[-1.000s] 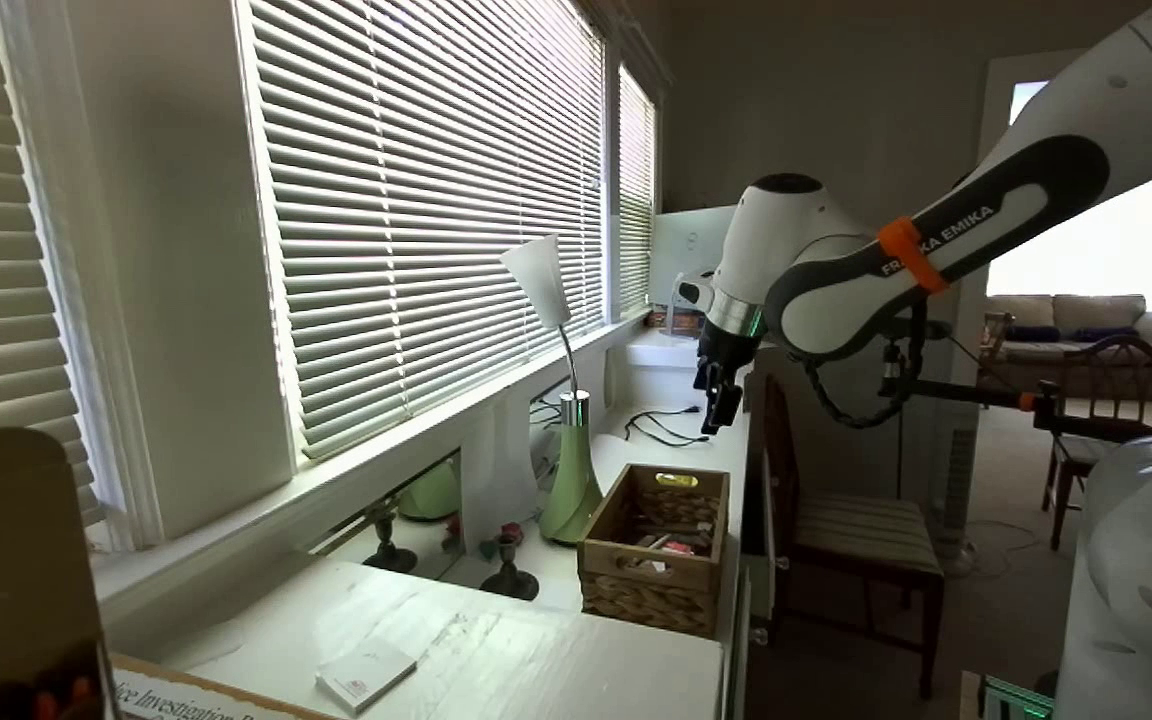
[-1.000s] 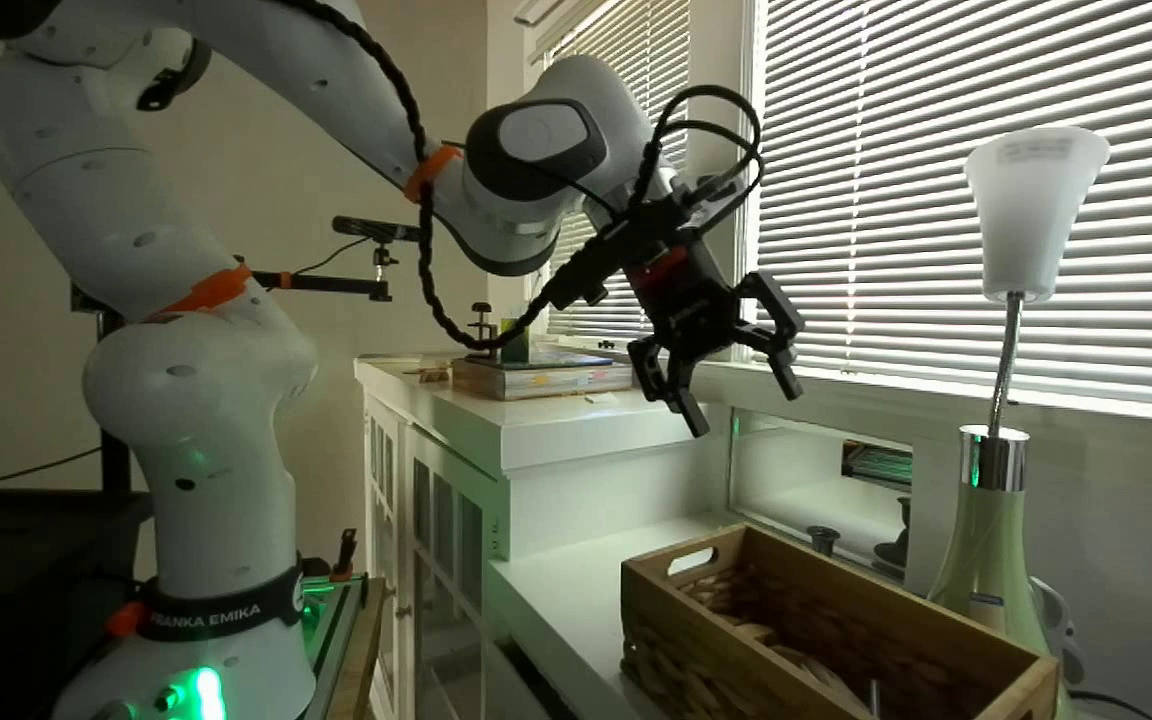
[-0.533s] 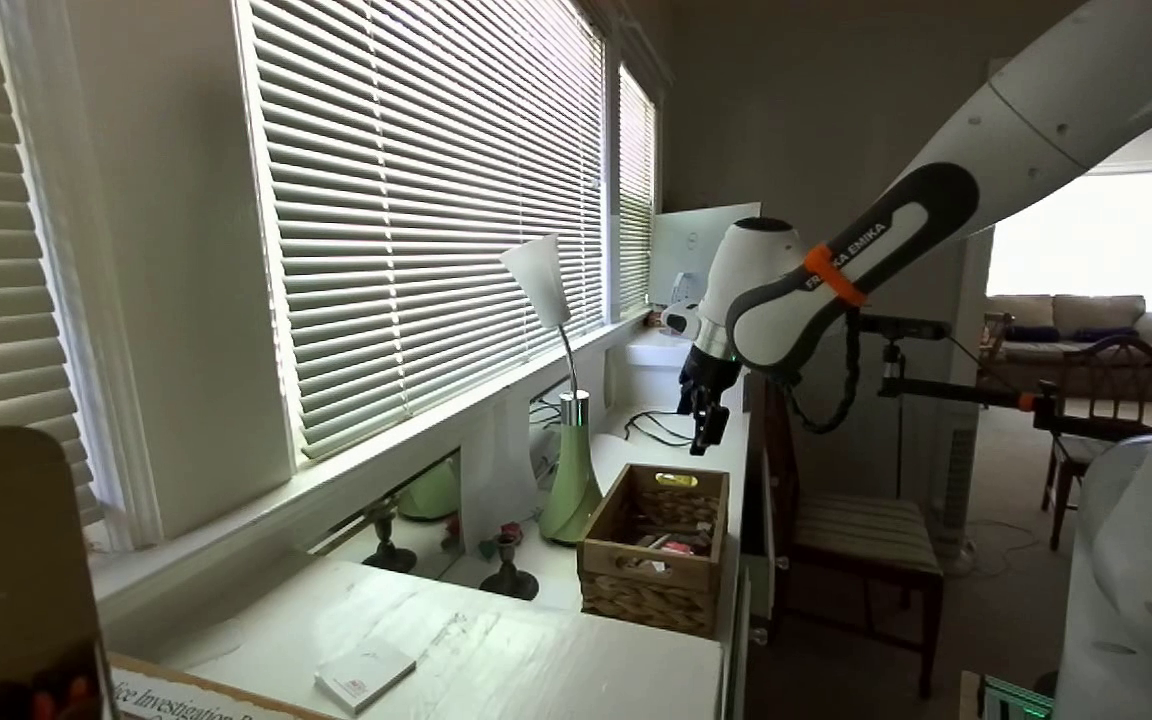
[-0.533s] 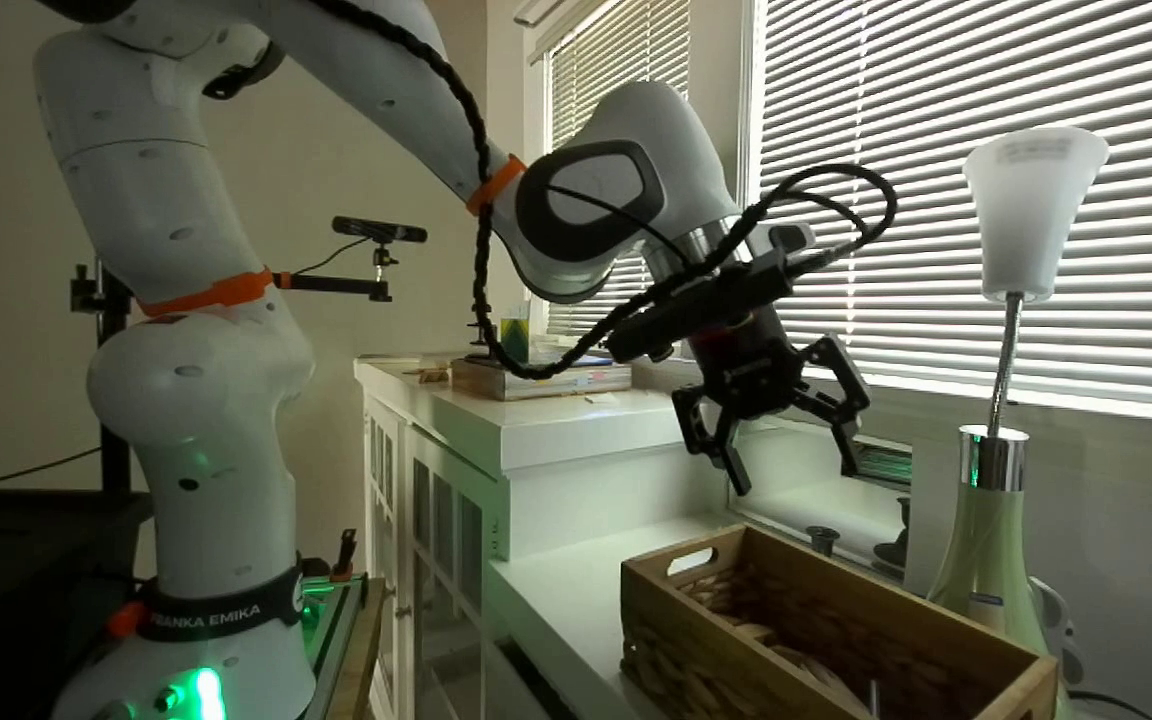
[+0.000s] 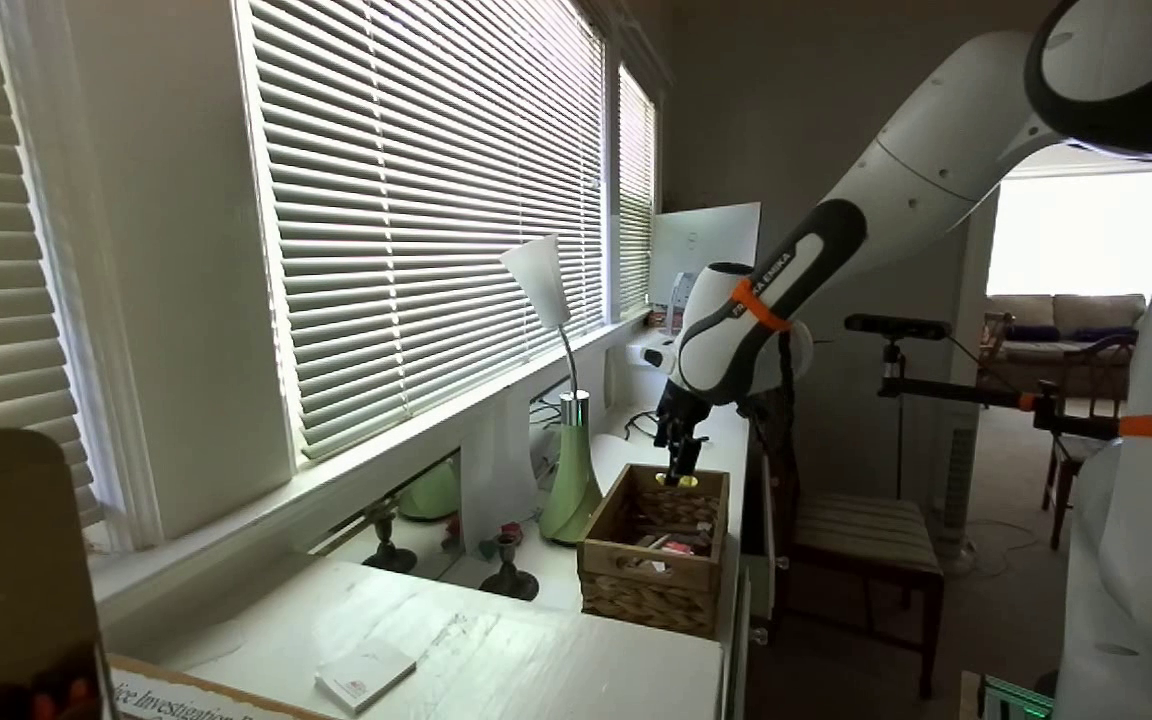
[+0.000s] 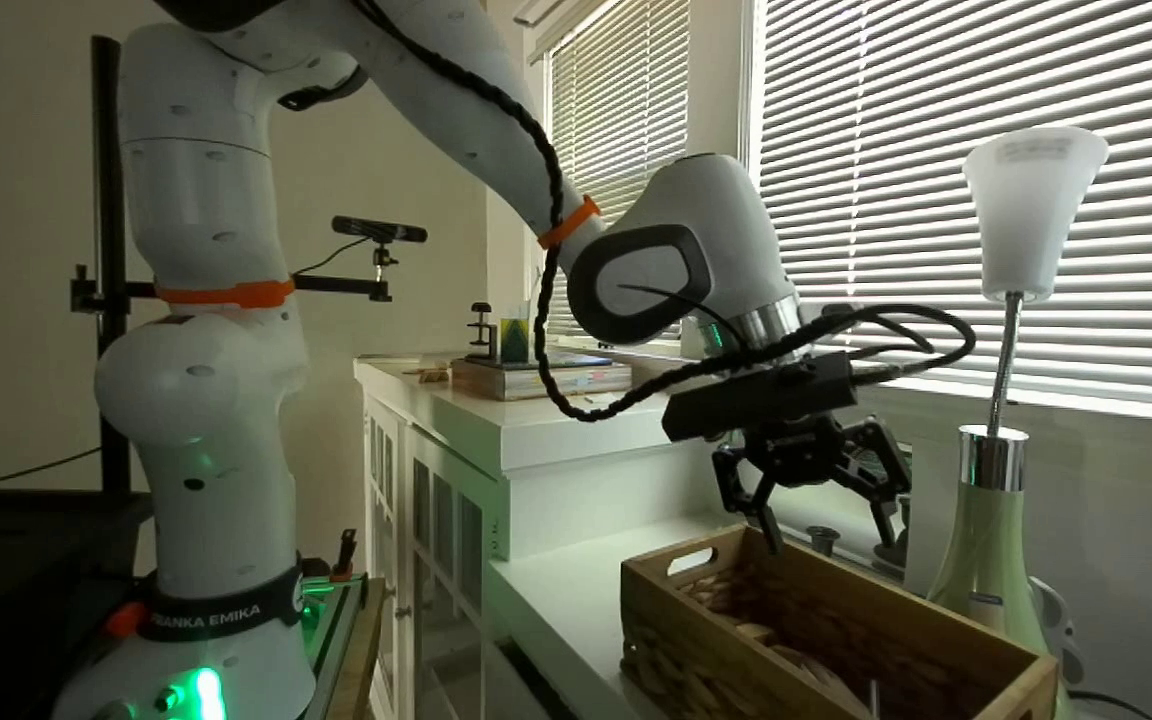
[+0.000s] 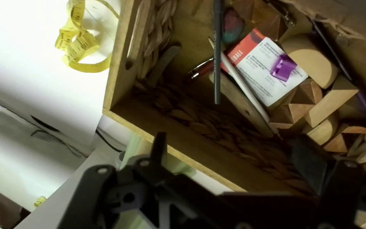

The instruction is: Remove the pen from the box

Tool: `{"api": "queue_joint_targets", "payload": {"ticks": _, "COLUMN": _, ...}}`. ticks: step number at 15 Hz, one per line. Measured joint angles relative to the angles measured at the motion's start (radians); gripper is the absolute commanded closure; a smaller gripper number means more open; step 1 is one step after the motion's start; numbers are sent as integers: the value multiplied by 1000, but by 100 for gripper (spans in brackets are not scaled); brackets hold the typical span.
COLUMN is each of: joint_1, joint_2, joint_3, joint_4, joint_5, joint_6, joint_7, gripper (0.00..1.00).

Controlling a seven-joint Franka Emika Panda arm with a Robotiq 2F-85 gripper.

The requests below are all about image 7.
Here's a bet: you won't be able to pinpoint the wooden box with woven sides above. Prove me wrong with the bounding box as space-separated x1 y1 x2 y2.
102 0 366 196

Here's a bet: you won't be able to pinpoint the pink teal ball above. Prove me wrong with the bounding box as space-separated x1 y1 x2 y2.
223 9 247 45

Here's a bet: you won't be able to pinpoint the dark grey pen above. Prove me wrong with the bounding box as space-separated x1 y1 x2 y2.
213 0 225 106

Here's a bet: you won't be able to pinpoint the half-round wooden block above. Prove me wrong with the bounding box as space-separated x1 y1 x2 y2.
280 35 341 91

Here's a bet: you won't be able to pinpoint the white red purple card box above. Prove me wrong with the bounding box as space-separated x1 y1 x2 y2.
220 28 310 110

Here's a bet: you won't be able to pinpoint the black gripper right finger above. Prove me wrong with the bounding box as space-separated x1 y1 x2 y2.
290 138 333 198

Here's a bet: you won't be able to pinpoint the flat wooden plank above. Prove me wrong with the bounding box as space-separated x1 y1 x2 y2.
207 70 279 138

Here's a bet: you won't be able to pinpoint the triangle patterned wooden block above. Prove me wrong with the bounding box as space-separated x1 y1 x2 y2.
270 79 324 130

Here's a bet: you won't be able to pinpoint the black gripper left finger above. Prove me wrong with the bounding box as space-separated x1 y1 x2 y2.
148 131 168 166

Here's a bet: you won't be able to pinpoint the rectangular wooden block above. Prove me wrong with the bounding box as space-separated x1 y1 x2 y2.
304 87 361 129

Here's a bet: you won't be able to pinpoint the red handled scissors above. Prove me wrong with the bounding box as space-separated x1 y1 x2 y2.
186 56 216 83

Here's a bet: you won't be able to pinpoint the yellow measuring tape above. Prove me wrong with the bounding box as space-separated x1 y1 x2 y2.
54 0 121 74

